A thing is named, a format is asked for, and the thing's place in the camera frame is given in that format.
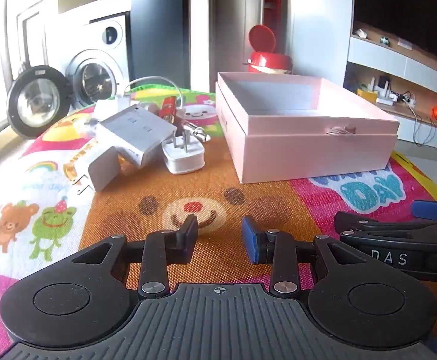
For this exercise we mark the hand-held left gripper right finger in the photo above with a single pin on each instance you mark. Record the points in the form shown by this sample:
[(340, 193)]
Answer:
[(250, 238)]

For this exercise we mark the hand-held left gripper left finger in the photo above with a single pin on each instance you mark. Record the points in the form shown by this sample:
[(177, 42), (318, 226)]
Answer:
[(187, 234)]

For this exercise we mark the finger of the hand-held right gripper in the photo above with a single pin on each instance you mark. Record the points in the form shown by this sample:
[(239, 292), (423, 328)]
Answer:
[(432, 210), (372, 225)]

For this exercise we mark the white plug charger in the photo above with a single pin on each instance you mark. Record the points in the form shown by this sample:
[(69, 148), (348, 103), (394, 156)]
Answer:
[(184, 159)]

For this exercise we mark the pink cardboard box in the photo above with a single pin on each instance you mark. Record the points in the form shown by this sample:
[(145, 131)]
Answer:
[(297, 153)]

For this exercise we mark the white flat-prong charger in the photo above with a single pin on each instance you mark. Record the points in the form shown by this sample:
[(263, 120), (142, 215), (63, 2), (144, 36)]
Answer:
[(104, 168)]

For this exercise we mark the grey power adapter block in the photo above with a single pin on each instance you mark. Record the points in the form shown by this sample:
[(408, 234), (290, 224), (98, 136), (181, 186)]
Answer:
[(136, 131)]

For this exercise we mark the amber bottle with red label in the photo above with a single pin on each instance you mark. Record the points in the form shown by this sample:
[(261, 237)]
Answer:
[(167, 108)]

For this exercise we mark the small white cube charger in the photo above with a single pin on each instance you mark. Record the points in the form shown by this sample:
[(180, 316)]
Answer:
[(123, 101)]

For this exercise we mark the colourful cartoon printed mat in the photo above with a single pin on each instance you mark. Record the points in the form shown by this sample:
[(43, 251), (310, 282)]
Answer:
[(222, 191)]

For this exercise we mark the white power strip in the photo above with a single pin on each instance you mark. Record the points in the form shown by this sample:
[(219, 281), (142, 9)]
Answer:
[(386, 100)]

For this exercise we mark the yellow box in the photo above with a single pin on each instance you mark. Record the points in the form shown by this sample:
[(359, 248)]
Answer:
[(365, 93)]

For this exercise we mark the white router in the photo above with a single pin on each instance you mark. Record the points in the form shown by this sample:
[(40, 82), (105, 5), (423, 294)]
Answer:
[(380, 84)]

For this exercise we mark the grey TV cabinet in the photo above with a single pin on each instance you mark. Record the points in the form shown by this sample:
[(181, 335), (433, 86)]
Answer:
[(375, 56)]

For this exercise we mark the red trash bin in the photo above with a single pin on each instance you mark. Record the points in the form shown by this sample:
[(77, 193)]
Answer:
[(267, 60)]

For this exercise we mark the round washing machine door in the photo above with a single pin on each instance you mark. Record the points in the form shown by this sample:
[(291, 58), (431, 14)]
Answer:
[(38, 101)]

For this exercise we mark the black television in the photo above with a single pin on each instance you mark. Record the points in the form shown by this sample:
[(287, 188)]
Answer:
[(409, 3)]

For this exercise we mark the white washing machine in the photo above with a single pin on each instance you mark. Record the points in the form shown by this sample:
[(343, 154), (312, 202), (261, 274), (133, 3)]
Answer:
[(102, 45)]

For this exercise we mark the dark grey tall cabinet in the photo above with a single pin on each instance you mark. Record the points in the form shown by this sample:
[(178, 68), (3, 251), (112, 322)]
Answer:
[(158, 26)]

